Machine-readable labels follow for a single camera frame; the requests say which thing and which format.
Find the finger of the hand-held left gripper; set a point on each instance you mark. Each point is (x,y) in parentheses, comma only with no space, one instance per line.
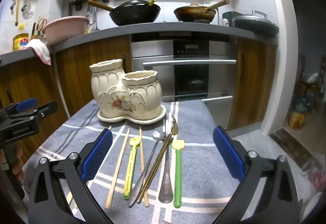
(47,109)
(26,104)

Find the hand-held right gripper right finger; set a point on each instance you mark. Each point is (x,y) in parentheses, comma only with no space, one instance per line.
(228,155)

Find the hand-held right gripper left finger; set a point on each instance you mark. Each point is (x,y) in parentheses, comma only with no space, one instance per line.
(98,155)

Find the gold fork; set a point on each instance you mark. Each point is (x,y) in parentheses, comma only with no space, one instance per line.
(158,163)

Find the cream ceramic utensil holder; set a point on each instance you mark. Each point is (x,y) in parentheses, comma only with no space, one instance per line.
(122,96)

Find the person's left hand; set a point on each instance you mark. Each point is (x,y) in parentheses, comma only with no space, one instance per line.
(18,163)

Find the grey plaid tablecloth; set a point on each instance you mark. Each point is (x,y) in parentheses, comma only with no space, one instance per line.
(198,163)

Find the yellow plastic utensil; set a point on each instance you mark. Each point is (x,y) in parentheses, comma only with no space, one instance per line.
(130,168)

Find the wide wooden cabinet door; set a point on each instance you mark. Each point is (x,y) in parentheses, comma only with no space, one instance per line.
(76,79)

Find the silver spoon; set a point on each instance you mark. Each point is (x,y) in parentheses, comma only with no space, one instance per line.
(145,175)

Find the pink towel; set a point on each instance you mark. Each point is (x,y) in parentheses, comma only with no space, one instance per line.
(40,51)

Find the yellow oil bottle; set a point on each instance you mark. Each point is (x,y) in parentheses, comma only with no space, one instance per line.
(19,42)

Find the cream ceramic drip tray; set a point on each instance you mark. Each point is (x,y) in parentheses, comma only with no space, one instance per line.
(155,117)

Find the narrow wooden cabinet door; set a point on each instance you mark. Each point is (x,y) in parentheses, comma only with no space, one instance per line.
(250,81)

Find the pink plastic basin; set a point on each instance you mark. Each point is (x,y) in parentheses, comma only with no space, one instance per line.
(65,29)

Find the stainless built-in oven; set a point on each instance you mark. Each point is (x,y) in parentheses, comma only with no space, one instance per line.
(191,73)

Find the hanging metal ladle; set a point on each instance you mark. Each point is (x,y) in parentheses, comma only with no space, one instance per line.
(95,23)

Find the wooden chair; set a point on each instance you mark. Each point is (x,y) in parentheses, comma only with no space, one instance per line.
(309,86)

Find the black wok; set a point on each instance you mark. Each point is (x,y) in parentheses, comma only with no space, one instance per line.
(135,14)

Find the grey stone countertop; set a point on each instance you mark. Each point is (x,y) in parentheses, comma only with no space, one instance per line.
(152,28)

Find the electric griddle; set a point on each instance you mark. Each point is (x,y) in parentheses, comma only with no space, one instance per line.
(254,23)

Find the green kettle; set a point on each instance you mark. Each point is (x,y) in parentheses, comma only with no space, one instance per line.
(228,17)

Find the brown frying pan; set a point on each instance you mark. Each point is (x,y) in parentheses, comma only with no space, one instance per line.
(194,14)

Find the yellow spatula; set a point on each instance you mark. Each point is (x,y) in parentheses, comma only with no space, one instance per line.
(152,0)

